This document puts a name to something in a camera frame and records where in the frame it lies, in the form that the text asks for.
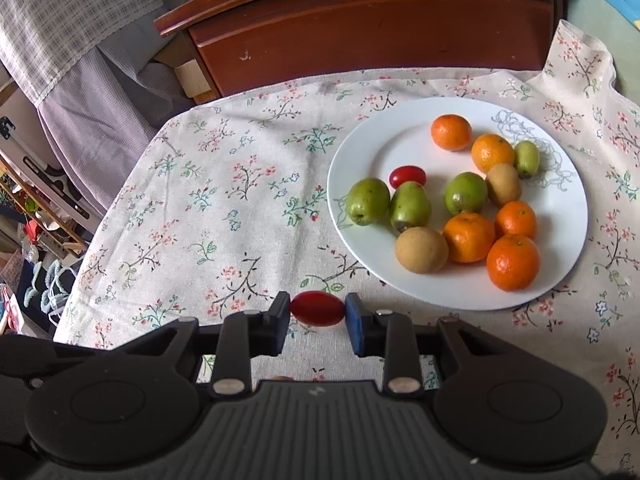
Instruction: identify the orange mandarin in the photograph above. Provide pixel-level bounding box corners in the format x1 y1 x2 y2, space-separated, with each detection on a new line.
430 114 473 152
443 212 496 264
486 234 541 292
471 133 516 174
494 201 538 241

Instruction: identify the lilac gingham cloth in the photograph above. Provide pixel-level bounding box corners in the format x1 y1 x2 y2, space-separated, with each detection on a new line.
37 25 198 216

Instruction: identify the grey plaid cloth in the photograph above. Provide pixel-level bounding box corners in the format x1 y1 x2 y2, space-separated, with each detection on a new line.
0 0 166 108

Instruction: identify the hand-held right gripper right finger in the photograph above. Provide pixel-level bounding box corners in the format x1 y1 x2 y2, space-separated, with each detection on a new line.
344 292 563 395

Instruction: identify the white plate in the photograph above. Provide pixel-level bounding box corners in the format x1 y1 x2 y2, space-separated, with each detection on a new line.
327 98 589 311

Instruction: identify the cluttered wooden shelf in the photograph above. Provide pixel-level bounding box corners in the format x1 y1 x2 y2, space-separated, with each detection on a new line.
0 115 93 336

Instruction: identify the floral tablecloth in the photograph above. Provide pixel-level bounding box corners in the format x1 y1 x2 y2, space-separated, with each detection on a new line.
52 19 640 476

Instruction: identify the pale green bedsheet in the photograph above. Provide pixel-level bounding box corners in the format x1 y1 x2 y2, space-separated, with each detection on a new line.
562 0 640 116

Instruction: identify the red cherry tomato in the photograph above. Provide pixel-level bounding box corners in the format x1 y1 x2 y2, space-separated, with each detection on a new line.
290 290 346 328
389 165 427 190

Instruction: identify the brown kiwi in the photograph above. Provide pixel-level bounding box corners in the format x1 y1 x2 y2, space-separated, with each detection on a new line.
486 164 523 207

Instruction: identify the wooden nightstand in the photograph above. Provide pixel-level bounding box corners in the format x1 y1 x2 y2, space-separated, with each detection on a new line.
153 0 585 98

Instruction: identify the cardboard box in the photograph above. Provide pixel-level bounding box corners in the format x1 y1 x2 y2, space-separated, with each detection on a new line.
174 59 220 106

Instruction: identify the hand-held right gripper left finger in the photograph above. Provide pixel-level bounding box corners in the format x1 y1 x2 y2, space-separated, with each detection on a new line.
112 291 292 395

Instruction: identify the tan round fruit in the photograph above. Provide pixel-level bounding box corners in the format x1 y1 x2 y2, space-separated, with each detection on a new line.
395 226 450 275

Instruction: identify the green jujube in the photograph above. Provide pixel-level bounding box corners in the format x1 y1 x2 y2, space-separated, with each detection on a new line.
389 181 432 233
444 172 488 216
514 140 540 179
346 178 391 226

